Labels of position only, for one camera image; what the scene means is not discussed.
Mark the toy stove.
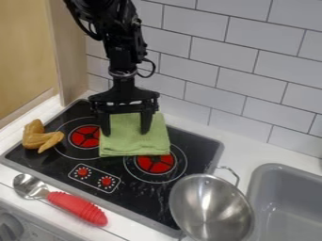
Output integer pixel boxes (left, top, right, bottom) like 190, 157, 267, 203
0, 98, 226, 239

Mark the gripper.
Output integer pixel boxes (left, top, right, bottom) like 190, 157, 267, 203
87, 70, 163, 137

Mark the green cloth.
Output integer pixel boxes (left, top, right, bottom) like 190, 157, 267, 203
98, 111, 173, 158

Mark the toy sink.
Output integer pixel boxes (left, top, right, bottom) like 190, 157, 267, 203
244, 162, 322, 241

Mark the silver pot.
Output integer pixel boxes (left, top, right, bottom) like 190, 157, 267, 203
167, 165, 257, 241

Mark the toy chicken piece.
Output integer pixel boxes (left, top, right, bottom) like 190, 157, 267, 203
21, 118, 67, 154

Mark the spoon with red handle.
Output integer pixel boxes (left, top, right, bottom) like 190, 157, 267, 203
11, 173, 110, 228

